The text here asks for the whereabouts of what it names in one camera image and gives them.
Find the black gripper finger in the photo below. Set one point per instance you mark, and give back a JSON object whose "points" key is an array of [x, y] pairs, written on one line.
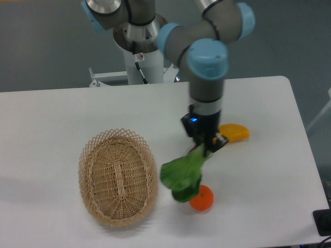
{"points": [[213, 144]]}

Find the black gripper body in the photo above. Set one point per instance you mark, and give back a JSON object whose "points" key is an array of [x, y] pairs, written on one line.
{"points": [[200, 127]]}

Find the green bok choy vegetable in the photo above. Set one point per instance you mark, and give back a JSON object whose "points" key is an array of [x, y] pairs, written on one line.
{"points": [[183, 175]]}

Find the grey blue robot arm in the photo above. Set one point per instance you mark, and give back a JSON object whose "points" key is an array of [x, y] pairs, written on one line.
{"points": [[198, 51]]}

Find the woven wicker basket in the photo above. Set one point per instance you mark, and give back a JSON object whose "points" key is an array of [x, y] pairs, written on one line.
{"points": [[118, 178]]}

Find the yellow mango fruit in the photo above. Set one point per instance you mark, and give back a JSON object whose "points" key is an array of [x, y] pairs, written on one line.
{"points": [[231, 132]]}

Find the purple sweet potato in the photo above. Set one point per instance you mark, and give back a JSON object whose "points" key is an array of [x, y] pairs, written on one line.
{"points": [[192, 149]]}

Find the orange tangerine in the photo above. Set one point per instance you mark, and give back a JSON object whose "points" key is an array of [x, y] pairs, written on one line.
{"points": [[204, 200]]}

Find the black device at edge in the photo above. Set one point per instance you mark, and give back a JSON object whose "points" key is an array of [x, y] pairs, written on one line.
{"points": [[322, 221]]}

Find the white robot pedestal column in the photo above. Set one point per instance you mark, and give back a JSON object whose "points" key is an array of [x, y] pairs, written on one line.
{"points": [[149, 65]]}

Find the white frame at right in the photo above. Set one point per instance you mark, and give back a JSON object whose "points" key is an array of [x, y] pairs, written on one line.
{"points": [[319, 115]]}

